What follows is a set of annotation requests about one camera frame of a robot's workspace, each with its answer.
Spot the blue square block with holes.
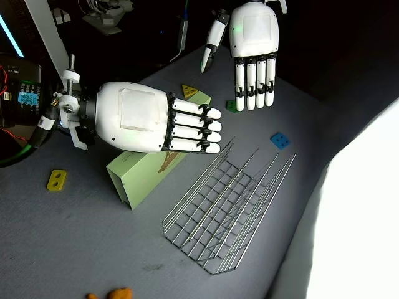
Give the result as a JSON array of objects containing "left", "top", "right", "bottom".
[{"left": 269, "top": 132, "right": 291, "bottom": 150}]

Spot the white slanted frame beam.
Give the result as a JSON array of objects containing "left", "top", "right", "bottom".
[{"left": 24, "top": 0, "right": 70, "bottom": 82}]

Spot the white wire file rack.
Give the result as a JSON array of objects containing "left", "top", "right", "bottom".
[{"left": 161, "top": 136, "right": 297, "bottom": 276}]

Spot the orange toy chicken wing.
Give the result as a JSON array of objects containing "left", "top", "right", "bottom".
[{"left": 86, "top": 287, "right": 133, "bottom": 299}]

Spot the white equipment clutter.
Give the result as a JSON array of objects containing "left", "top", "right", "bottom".
[{"left": 51, "top": 0, "right": 135, "bottom": 37}]

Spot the yellow block with two holes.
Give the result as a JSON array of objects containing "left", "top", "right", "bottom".
[{"left": 46, "top": 169, "right": 67, "bottom": 192}]

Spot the grey table cloth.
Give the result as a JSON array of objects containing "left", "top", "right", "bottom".
[{"left": 0, "top": 43, "right": 399, "bottom": 299}]

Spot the yellow triangle block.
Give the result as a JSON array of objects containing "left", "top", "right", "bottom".
[{"left": 181, "top": 83, "right": 199, "bottom": 99}]

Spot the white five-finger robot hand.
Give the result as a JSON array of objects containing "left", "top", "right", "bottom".
[
  {"left": 199, "top": 1, "right": 280, "bottom": 112},
  {"left": 94, "top": 81, "right": 223, "bottom": 154}
]

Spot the pale green book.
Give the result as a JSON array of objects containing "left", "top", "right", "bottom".
[{"left": 105, "top": 90, "right": 213, "bottom": 211}]

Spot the cyan light strip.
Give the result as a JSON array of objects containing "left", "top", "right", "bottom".
[{"left": 0, "top": 14, "right": 25, "bottom": 59}]

